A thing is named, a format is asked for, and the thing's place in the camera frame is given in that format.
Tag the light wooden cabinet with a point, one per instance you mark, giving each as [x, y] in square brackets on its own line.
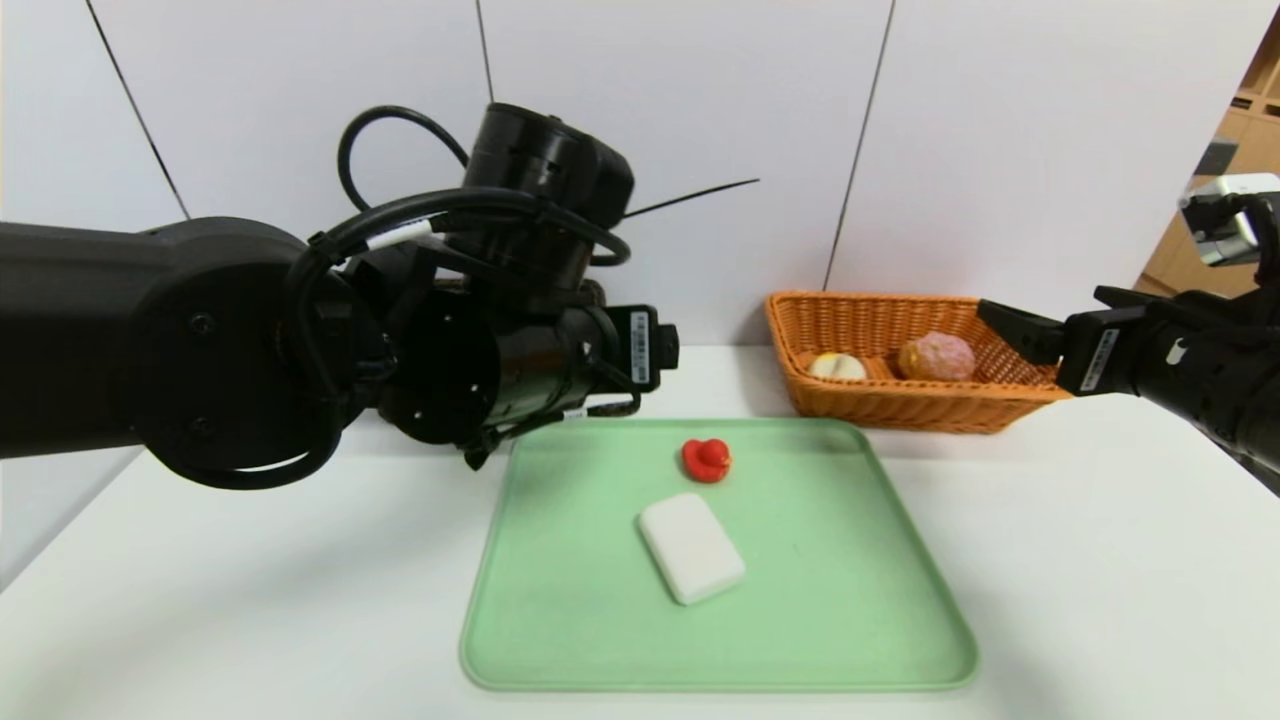
[1165, 272]

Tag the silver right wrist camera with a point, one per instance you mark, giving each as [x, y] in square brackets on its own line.
[1225, 235]

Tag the orange wicker basket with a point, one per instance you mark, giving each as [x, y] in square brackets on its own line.
[900, 410]

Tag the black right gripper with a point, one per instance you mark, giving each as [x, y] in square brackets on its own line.
[1098, 352]

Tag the red rubber duck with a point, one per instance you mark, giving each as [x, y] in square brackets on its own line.
[706, 462]

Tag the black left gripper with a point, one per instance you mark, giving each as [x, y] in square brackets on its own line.
[641, 347]

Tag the dark grey cabinet sign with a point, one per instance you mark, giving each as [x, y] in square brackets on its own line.
[1215, 158]

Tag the cream steamed bun toy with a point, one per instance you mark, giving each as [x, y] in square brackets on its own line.
[838, 368]

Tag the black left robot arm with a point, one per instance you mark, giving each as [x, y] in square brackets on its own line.
[150, 340]

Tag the white soap bar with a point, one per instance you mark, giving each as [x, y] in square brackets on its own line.
[692, 548]

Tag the light green plastic tray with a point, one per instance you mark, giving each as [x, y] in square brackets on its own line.
[800, 620]

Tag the pink burger bun toy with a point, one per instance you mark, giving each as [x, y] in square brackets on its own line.
[938, 357]

